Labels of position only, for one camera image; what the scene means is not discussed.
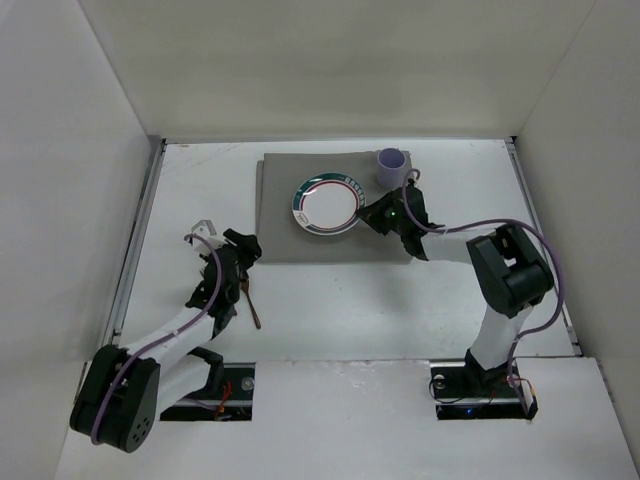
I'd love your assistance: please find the brown wooden spoon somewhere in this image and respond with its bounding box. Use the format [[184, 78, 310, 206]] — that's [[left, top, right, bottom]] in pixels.
[[240, 278, 262, 330]]

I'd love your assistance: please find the purple cup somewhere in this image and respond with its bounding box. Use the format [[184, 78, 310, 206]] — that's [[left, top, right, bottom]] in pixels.
[[376, 148, 407, 190]]

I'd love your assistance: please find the white plate green red rim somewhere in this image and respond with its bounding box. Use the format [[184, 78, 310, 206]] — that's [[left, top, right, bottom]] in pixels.
[[291, 172, 366, 236]]

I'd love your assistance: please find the grey cloth placemat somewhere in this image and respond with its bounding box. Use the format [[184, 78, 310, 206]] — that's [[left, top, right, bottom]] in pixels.
[[256, 151, 412, 264]]

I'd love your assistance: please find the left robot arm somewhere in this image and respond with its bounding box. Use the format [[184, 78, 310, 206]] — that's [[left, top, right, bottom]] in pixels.
[[69, 227, 262, 453]]

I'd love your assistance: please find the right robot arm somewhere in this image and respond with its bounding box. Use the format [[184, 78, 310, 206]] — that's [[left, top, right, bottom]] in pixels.
[[356, 179, 555, 396]]

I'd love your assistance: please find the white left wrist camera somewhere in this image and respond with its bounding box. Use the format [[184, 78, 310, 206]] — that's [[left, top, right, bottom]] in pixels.
[[188, 219, 224, 255]]

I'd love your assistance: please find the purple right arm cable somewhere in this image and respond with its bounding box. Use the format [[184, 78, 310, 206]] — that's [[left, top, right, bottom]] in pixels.
[[402, 168, 566, 416]]

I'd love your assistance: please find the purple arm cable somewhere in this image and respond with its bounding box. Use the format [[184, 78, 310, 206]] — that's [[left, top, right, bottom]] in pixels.
[[89, 232, 226, 446], [402, 168, 566, 416]]

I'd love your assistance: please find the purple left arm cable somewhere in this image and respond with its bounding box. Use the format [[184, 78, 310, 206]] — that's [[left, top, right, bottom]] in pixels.
[[89, 232, 226, 446]]

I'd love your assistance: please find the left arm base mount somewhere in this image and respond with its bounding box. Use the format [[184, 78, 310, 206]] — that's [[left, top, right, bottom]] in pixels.
[[155, 347, 255, 422]]

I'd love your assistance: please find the left aluminium table rail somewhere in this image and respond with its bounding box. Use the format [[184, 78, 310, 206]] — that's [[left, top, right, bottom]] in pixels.
[[97, 135, 166, 347]]

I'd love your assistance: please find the aluminium table rail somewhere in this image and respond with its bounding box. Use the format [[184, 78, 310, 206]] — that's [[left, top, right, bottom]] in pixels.
[[97, 135, 166, 347], [505, 137, 583, 357]]

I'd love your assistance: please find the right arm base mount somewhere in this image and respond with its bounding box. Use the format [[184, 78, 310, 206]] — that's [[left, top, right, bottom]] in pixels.
[[428, 360, 539, 421]]

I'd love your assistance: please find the right aluminium table rail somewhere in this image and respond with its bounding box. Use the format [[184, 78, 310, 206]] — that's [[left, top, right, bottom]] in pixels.
[[505, 137, 583, 357]]

